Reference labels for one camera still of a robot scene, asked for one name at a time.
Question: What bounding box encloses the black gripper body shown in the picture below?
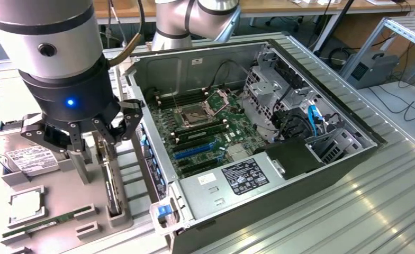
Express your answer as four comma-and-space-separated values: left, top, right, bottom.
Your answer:
19, 56, 123, 133

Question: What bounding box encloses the graphics card with metal bracket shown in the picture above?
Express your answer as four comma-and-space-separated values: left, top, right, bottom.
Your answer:
96, 132, 124, 219

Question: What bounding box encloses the thin metal locking lever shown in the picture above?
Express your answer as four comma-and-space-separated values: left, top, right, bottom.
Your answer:
171, 87, 180, 111

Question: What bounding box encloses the black RAM slot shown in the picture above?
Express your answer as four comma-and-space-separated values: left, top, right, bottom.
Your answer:
160, 95, 211, 109
156, 89, 205, 99
156, 91, 208, 103
157, 93, 209, 106

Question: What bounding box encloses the hard disk in blue carrier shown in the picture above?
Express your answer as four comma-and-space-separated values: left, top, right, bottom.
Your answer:
0, 120, 69, 177

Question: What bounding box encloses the CPU socket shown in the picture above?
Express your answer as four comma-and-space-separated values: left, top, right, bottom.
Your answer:
172, 105, 212, 128

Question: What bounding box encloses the black expansion slot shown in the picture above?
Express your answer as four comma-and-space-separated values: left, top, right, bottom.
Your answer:
179, 166, 223, 178
172, 138, 213, 152
177, 158, 217, 173

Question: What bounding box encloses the RAM stick with white label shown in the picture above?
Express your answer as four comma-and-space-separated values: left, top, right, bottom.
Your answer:
173, 126, 228, 141

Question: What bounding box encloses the blue expansion slot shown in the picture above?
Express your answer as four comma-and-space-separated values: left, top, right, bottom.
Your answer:
173, 144, 215, 160

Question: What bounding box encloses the grey parts rack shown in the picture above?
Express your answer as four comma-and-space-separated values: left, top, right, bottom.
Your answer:
0, 148, 135, 254

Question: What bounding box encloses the metal socket cover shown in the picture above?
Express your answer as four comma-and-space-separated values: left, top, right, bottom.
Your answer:
201, 89, 230, 117

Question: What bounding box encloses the silver CPU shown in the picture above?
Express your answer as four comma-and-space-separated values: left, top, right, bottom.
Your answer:
10, 191, 43, 221

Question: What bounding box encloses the bare green RAM stick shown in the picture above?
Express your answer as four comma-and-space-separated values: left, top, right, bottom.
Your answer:
1, 206, 92, 238

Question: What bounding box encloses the green motherboard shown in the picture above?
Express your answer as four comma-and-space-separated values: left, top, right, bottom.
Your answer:
147, 88, 268, 178

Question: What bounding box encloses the chipset heat sink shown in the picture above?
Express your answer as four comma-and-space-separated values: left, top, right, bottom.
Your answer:
227, 145, 251, 161

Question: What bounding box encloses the silver power supply with label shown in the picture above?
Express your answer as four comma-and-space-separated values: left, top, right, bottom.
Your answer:
176, 151, 287, 222

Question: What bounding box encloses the blue case latch tab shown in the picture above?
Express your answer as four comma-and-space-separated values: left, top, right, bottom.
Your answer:
156, 205, 173, 219

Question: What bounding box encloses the silver perforated disk bay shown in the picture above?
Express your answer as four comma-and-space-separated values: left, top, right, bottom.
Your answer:
244, 65, 320, 126

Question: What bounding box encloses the black plastic shroud box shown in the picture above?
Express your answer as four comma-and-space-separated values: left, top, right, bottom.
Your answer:
263, 139, 327, 181

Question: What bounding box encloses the open black PC case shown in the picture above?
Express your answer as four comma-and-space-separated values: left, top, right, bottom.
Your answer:
117, 38, 388, 254

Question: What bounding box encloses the silver slanted disk bay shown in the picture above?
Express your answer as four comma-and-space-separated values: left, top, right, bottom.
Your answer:
304, 126, 378, 165

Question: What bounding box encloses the wooden desk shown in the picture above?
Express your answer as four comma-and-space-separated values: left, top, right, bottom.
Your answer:
93, 0, 415, 26

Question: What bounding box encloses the black slanted pole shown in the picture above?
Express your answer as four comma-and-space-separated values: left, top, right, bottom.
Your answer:
312, 0, 355, 53

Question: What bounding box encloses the grey controller box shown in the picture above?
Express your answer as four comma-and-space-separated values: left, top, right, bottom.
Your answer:
340, 51, 402, 90

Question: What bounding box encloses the black and brass arm hose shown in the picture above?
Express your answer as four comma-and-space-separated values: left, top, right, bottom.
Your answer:
108, 0, 148, 67

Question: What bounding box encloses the black wire bundle with plugs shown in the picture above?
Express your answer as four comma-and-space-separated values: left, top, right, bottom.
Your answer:
271, 107, 316, 145

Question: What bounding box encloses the blue wire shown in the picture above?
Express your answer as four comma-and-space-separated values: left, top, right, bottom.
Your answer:
308, 104, 324, 139

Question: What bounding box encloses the aluminium frame shelf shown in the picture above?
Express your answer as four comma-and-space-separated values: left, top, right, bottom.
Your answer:
348, 14, 415, 83

